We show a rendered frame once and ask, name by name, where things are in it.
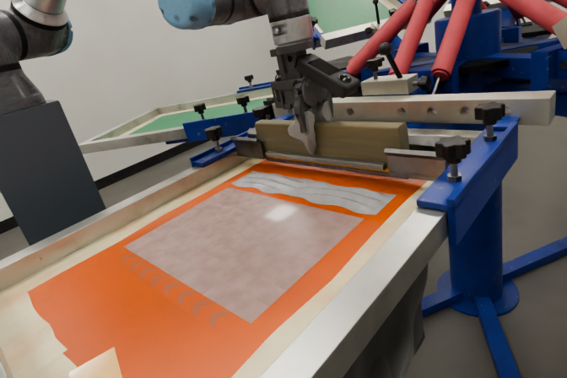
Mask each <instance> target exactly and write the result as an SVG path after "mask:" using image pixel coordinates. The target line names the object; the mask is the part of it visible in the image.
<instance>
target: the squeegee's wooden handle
mask: <svg viewBox="0 0 567 378"><path fill-rule="evenodd" d="M293 123H294V120H260V121H256V123H255V129H256V135H257V138H258V139H259V140H261V141H262V145H263V148H264V152H265V153H266V152H267V151H268V150H272V151H281V152H290V153H297V154H310V153H309V152H308V150H307V149H306V147H305V144H304V143H303V141H300V140H299V139H296V138H293V137H291V136H289V133H288V128H289V126H290V125H292V124H293ZM314 131H315V134H316V144H317V147H316V151H315V153H314V154H313V155H321V156H330V157H338V158H346V159H362V160H370V161H378V162H386V166H387V168H389V166H388V158H387V155H386V154H385V153H384V150H385V149H406V150H409V141H408V127H407V124H406V123H405V122H372V121H315V122H314Z"/></svg>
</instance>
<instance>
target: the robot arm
mask: <svg viewBox="0 0 567 378"><path fill-rule="evenodd" d="M66 1H67V0H11V3H10V7H9V9H0V116H1V115H4V114H8V113H11V112H15V111H20V110H23V109H26V108H30V107H32V106H35V105H40V104H43V103H45V102H46V100H45V98H44V96H43V94H42V93H41V92H40V91H39V90H38V88H37V87H36V86H35V85H34V84H33V83H32V82H31V80H30V79H29V78H28V77H27V76H26V75H25V74H24V71H23V69H22V67H21V66H20V64H19V61H23V60H28V59H33V58H37V57H51V56H55V55H56V54H59V53H62V52H65V51H66V50H67V49H68V48H69V47H70V46H71V44H72V41H73V31H71V28H72V24H71V22H70V20H69V18H68V13H67V12H66V10H65V9H64V8H65V5H66ZM158 5H159V9H160V10H161V13H162V14H163V17H164V19H165V20H166V21H167V23H169V24H170V25H171V26H173V27H175V28H177V29H180V30H200V29H203V28H205V27H208V26H214V25H217V26H220V25H230V24H234V23H235V22H239V21H243V20H247V19H253V18H256V17H260V16H263V15H266V14H267V16H268V19H269V23H271V24H270V26H271V31H272V35H273V42H274V45H275V46H278V47H276V49H272V50H269V51H270V55H271V57H277V61H278V68H279V72H280V74H278V78H277V75H276V76H275V81H273V82H271V83H270V84H271V88H272V92H273V98H274V102H275V106H276V108H283V109H284V110H291V109H294V123H293V124H292V125H290V126H289V128H288V133H289V136H291V137H293V138H296V139H299V140H300V141H303V143H304V144H305V147H306V149H307V150H308V152H309V153H310V154H311V155H313V154H314V153H315V151H316V147H317V144H316V134H315V131H314V122H315V121H332V119H333V103H332V95H331V92H332V93H334V94H335V95H337V96H338V97H340V98H342V99H343V98H345V97H347V96H349V95H351V94H352V93H354V92H356V91H357V89H358V87H359V80H358V79H357V78H355V77H353V76H351V75H350V74H348V73H345V72H344V71H343V70H341V69H339V68H337V67H335V66H333V65H332V64H331V63H329V62H326V61H325V60H323V59H321V58H319V57H318V56H316V55H314V54H312V55H309V56H308V55H307V54H306V49H309V48H312V47H314V41H313V39H311V38H312V37H313V36H314V33H313V28H312V23H311V15H310V11H309V6H308V1H307V0H158ZM307 14H308V15H307ZM303 15H304V16H303ZM300 16H301V17H300ZM296 17H297V18H296ZM281 20H282V21H281ZM278 21H279V22H278ZM274 22H275V23H274ZM279 75H280V77H279ZM274 90H275V92H274ZM275 94H276V95H275ZM276 98H277V99H276ZM309 109H312V113H311V112H310V111H308V110H309Z"/></svg>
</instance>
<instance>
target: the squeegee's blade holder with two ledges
mask: <svg viewBox="0 0 567 378"><path fill-rule="evenodd" d="M266 156H267V157H274V158H282V159H295V160H302V161H310V162H316V163H323V164H330V165H344V166H351V167H358V168H365V169H372V170H385V169H386V168H387V166H386V162H378V161H370V160H362V159H346V158H338V157H330V156H321V155H311V154H297V153H290V152H281V151H272V150H268V151H267V152H266Z"/></svg>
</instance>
